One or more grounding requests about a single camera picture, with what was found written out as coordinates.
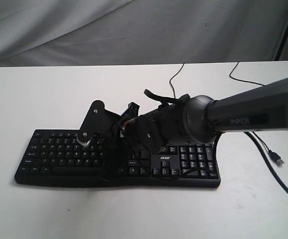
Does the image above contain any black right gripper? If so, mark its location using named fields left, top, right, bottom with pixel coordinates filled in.
left=120, top=102, right=169, bottom=152

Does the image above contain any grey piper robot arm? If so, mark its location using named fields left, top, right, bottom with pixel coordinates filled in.
left=122, top=78, right=288, bottom=153

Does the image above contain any black acer keyboard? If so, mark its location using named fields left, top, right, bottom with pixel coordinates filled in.
left=14, top=129, right=221, bottom=188

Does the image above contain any grey backdrop cloth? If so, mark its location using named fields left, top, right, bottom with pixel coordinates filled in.
left=0, top=0, right=288, bottom=67

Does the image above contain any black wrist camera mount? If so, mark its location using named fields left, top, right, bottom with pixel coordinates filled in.
left=77, top=100, right=126, bottom=150

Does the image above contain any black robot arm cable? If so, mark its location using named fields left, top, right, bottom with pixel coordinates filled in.
left=245, top=131, right=288, bottom=212

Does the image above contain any black USB cable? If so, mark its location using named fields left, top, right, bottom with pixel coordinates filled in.
left=169, top=61, right=285, bottom=167

